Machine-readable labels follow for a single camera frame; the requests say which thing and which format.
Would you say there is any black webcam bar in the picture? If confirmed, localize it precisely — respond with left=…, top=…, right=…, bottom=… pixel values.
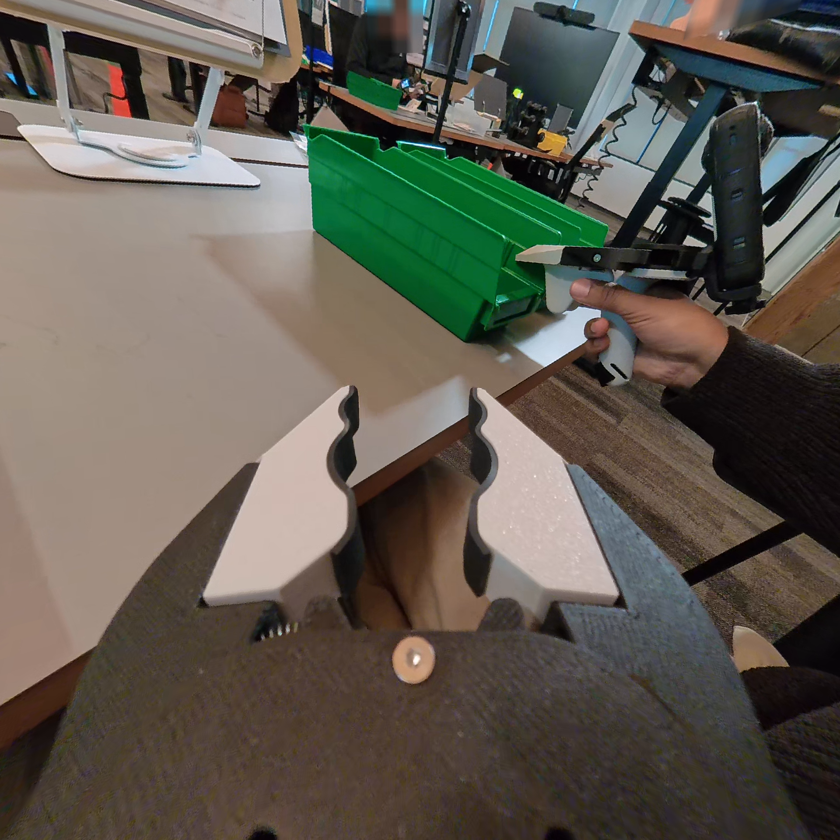
left=533, top=1, right=595, bottom=26

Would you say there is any pale shoe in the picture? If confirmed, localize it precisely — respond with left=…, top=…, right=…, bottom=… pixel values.
left=731, top=625, right=790, bottom=674

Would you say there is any monitor on black pole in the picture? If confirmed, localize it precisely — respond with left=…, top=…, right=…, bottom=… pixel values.
left=423, top=0, right=475, bottom=142

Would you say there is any person's right forearm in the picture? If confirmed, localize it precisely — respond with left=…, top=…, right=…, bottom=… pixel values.
left=661, top=325, right=840, bottom=559

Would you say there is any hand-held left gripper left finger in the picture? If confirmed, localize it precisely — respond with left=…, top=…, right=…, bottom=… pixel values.
left=201, top=385, right=366, bottom=608

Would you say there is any grey desk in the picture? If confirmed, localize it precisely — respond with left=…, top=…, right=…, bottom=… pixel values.
left=0, top=98, right=592, bottom=746

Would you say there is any white document stand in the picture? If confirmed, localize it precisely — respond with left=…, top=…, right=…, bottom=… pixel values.
left=0, top=0, right=304, bottom=193

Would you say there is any person's right hand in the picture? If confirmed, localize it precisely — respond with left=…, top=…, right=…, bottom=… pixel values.
left=568, top=278, right=731, bottom=389

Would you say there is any background green bin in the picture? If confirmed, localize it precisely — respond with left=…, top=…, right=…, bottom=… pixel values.
left=345, top=71, right=403, bottom=111

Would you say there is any brown bag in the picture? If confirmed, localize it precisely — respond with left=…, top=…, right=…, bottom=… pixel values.
left=210, top=84, right=249, bottom=130

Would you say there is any background wooden desk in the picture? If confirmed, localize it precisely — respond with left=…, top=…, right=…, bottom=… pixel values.
left=318, top=82, right=613, bottom=170

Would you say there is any tall wooden table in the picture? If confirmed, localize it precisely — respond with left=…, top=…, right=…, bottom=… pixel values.
left=609, top=20, right=840, bottom=249

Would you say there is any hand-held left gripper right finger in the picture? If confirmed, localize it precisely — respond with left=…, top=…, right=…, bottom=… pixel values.
left=462, top=386, right=622, bottom=614

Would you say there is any green plastic bin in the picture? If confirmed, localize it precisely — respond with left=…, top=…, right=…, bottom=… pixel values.
left=410, top=140, right=609, bottom=245
left=304, top=123, right=549, bottom=343
left=379, top=146, right=569, bottom=263
left=397, top=141, right=585, bottom=249

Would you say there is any black bag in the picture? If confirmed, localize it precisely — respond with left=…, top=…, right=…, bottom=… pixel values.
left=727, top=17, right=840, bottom=74

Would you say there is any black computer monitor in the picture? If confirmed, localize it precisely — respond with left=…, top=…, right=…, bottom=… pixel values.
left=495, top=7, right=622, bottom=130

